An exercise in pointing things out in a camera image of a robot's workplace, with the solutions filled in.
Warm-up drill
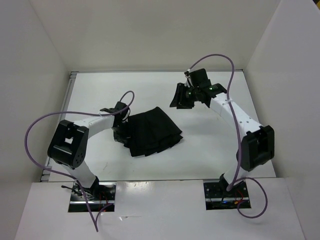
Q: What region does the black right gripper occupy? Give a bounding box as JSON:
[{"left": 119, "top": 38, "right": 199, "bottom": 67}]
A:
[{"left": 169, "top": 82, "right": 200, "bottom": 109}]

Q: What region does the black pleated skirt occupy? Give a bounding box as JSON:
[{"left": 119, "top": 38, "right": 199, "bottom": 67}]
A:
[{"left": 123, "top": 106, "right": 183, "bottom": 157}]

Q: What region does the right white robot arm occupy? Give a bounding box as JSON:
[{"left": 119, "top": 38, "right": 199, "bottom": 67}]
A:
[{"left": 169, "top": 68, "right": 275, "bottom": 197}]

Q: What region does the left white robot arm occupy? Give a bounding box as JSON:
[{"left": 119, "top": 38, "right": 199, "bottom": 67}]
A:
[{"left": 47, "top": 101, "right": 131, "bottom": 200}]

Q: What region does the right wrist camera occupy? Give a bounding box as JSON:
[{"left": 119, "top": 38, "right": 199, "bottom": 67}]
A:
[{"left": 184, "top": 69, "right": 193, "bottom": 88}]

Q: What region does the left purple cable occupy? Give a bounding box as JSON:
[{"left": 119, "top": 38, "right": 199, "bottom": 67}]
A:
[{"left": 24, "top": 90, "right": 136, "bottom": 232}]

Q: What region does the purple cable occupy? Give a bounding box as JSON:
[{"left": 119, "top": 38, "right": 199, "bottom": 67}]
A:
[
  {"left": 24, "top": 90, "right": 136, "bottom": 232},
  {"left": 184, "top": 52, "right": 269, "bottom": 219}
]

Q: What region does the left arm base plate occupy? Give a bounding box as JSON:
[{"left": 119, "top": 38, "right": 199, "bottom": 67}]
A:
[{"left": 62, "top": 182, "right": 117, "bottom": 213}]

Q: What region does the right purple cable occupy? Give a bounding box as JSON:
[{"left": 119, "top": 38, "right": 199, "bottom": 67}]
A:
[{"left": 184, "top": 52, "right": 269, "bottom": 219}]

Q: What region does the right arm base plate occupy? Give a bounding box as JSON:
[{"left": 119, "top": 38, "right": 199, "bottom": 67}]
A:
[{"left": 203, "top": 181, "right": 251, "bottom": 210}]

